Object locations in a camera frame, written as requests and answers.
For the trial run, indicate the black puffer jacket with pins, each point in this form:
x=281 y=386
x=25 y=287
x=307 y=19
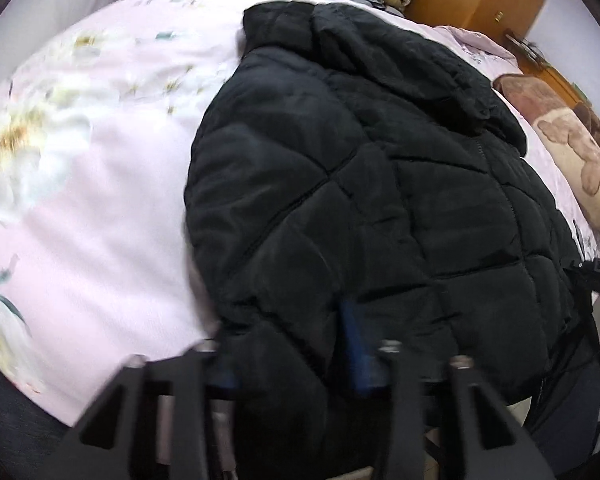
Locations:
x=355 y=185

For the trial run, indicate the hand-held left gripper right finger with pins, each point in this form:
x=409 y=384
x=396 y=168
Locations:
x=357 y=350

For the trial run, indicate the bed with pink floral sheet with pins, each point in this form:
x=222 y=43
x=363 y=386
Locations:
x=105 y=210

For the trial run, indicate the person's left leg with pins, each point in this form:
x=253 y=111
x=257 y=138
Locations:
x=10 y=420

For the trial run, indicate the person's leg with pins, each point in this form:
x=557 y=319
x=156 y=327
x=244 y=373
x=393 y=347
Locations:
x=565 y=420
x=10 y=420

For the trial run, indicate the brown plush pillow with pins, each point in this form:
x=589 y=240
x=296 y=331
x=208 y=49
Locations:
x=517 y=90

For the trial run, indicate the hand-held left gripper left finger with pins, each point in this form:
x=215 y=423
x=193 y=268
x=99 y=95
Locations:
x=227 y=377

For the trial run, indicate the beige bear print pillow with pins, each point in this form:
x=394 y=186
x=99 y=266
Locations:
x=575 y=150

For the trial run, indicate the wooden headboard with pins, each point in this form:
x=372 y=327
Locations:
x=545 y=65

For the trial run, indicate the person's right leg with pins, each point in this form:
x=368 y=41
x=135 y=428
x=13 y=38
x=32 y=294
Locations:
x=565 y=420

